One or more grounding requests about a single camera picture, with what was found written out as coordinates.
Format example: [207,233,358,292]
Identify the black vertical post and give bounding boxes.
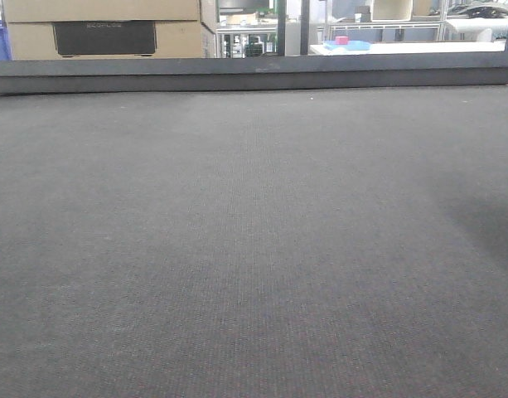
[274,0,287,56]
[300,0,310,56]

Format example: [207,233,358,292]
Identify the light blue tray on table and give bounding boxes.
[323,41,371,51]

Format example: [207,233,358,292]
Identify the pink block on table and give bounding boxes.
[335,36,350,46]

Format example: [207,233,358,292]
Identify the upper cardboard box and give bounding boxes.
[2,0,218,31]

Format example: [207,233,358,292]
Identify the aluminium frame shelf rack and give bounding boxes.
[323,0,451,42]

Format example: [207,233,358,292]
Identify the beige open box on shelf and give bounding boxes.
[370,0,413,22]

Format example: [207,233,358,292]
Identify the white background table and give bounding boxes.
[310,41,506,56]

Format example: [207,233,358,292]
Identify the lower cardboard box black label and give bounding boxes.
[8,21,216,61]

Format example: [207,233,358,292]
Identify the dark conveyor side rail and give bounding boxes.
[0,51,508,95]

